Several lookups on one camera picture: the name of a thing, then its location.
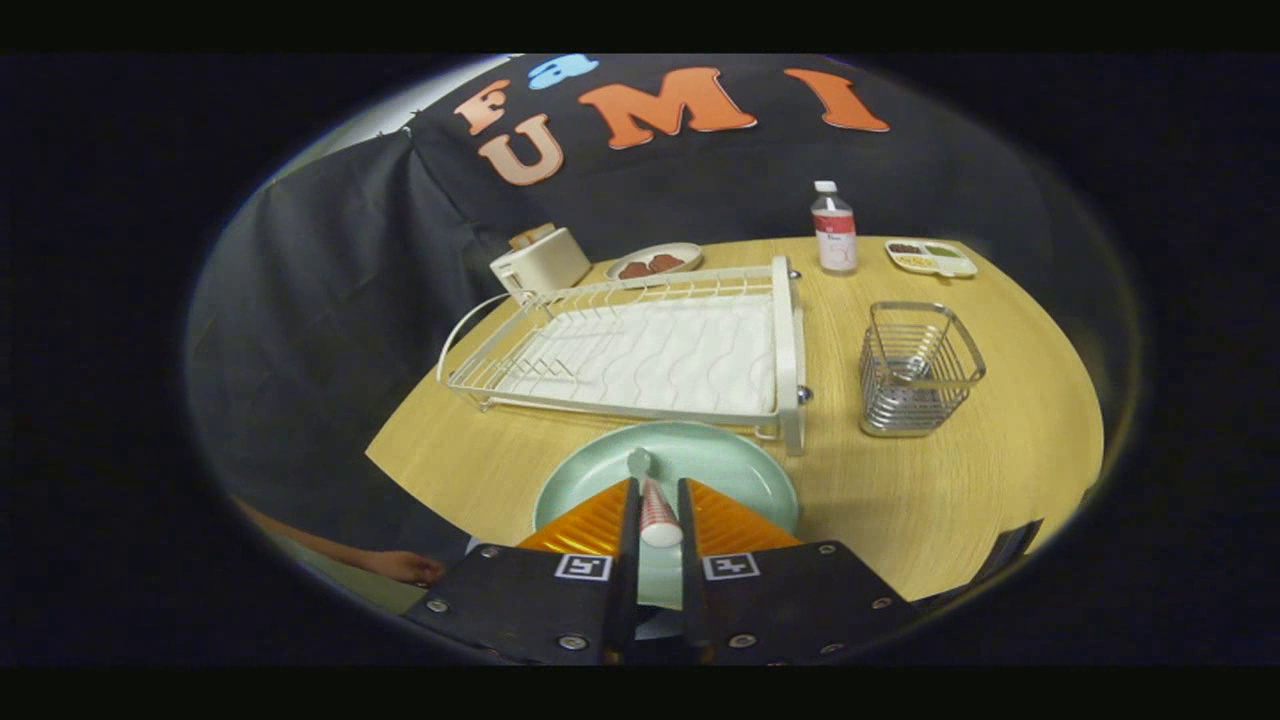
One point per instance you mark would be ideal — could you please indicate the brown food piece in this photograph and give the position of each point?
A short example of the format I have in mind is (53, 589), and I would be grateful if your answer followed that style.
(634, 269)
(666, 262)

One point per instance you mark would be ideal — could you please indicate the pale green plate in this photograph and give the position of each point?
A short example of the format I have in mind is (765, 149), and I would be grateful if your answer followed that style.
(700, 460)

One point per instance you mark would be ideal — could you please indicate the cream toaster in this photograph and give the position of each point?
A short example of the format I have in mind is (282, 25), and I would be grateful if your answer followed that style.
(545, 262)

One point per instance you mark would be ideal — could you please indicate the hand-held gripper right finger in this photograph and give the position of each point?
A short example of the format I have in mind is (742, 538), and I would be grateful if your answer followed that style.
(689, 545)

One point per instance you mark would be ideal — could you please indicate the white divided snack tray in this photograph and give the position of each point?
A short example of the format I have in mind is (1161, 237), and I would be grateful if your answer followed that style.
(935, 262)

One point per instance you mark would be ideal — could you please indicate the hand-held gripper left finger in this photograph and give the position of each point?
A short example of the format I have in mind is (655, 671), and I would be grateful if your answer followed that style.
(629, 545)

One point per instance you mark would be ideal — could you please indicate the black backdrop cloth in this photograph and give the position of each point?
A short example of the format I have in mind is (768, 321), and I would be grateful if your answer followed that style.
(320, 330)

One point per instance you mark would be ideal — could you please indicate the toasted bread slice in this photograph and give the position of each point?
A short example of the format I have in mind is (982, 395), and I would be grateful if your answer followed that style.
(530, 237)

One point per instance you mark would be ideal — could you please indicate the clear bottle with red label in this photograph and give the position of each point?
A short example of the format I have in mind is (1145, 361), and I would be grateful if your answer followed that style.
(835, 240)

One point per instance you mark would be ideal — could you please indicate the small beige plate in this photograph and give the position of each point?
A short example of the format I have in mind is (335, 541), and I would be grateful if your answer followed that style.
(690, 252)

